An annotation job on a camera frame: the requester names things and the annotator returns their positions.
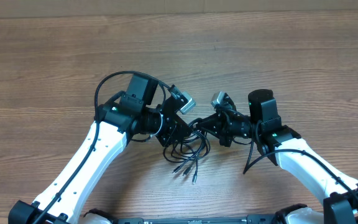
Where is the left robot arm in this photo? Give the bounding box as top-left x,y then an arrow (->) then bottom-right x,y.
8,71 -> 196,224

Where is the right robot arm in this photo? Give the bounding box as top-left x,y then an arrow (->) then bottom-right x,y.
196,89 -> 358,223

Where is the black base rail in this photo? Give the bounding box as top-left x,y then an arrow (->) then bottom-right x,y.
82,203 -> 332,224

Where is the thick black USB-A cable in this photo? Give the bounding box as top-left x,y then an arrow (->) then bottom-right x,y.
162,117 -> 211,174

